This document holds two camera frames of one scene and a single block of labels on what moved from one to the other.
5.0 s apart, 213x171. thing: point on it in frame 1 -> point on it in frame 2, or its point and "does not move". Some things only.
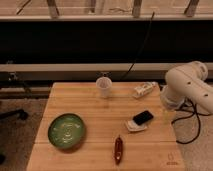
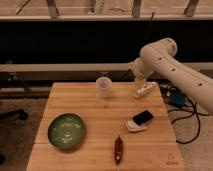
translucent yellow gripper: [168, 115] -> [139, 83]
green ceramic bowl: [66, 131] does not move
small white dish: [133, 126] does not move
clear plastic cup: [103, 86] does not move
